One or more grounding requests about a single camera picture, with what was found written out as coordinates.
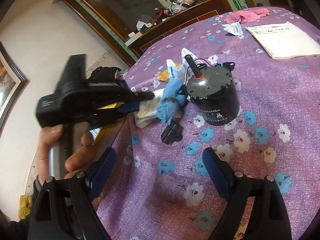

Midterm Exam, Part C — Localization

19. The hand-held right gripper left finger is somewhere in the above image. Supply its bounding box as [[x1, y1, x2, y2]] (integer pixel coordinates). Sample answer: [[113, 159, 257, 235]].
[[27, 147, 117, 240]]

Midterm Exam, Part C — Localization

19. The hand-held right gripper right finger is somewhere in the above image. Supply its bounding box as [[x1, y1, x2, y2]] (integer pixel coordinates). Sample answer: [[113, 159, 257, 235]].
[[202, 147, 293, 240]]

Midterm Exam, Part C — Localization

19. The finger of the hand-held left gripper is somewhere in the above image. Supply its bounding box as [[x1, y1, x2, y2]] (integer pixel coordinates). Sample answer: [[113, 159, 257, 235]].
[[122, 91, 155, 103], [116, 102, 144, 115]]

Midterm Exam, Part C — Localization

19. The blue fluffy cloth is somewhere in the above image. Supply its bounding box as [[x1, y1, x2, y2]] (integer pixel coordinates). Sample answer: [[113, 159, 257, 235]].
[[156, 79, 188, 125]]

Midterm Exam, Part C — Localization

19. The person's left hand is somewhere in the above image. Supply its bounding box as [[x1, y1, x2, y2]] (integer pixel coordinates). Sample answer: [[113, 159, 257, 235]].
[[37, 124, 94, 180]]

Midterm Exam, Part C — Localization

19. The tan plastic packet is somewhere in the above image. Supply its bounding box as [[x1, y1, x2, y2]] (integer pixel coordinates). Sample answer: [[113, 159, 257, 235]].
[[136, 100, 163, 128]]

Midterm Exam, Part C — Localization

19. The yellow wrapper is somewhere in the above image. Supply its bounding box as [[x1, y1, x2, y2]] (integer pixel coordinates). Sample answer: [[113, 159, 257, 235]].
[[158, 70, 173, 83]]

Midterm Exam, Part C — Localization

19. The black bag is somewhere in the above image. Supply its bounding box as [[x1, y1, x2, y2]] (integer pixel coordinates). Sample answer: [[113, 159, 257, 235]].
[[89, 66, 123, 81]]

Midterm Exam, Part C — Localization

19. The white printed plastic packet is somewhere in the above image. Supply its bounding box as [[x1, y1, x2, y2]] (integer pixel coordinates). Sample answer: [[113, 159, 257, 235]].
[[166, 59, 190, 82]]

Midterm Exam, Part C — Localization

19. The small black clip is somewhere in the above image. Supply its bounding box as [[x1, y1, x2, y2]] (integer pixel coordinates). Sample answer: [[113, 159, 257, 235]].
[[161, 120, 182, 145]]

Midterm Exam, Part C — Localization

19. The narrow white printed packet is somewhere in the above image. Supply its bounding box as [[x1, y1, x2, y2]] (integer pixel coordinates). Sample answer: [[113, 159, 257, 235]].
[[181, 47, 198, 67]]

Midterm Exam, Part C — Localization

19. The black cylindrical motor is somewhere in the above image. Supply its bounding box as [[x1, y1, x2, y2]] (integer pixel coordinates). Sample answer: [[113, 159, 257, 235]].
[[184, 54, 241, 126]]

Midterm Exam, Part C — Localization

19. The wooden glass cabinet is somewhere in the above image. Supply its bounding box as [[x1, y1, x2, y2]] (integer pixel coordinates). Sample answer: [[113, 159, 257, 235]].
[[53, 0, 248, 67]]

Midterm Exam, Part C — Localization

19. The yellow puffy cloth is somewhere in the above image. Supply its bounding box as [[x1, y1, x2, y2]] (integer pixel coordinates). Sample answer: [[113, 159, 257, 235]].
[[18, 194, 34, 221]]

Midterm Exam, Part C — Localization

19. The small white printed packet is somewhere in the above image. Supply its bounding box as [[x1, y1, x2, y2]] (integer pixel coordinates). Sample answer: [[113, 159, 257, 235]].
[[222, 21, 245, 37]]

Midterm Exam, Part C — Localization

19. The pink cloth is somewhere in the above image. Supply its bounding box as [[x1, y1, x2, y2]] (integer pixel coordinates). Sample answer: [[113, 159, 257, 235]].
[[225, 7, 271, 23]]

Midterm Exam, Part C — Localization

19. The white paper booklet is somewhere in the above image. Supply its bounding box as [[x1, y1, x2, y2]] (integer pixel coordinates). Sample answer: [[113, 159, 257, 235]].
[[245, 21, 320, 60]]

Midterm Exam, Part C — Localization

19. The framed wall picture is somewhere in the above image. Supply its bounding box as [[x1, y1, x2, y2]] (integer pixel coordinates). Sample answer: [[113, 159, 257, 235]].
[[0, 42, 28, 128]]

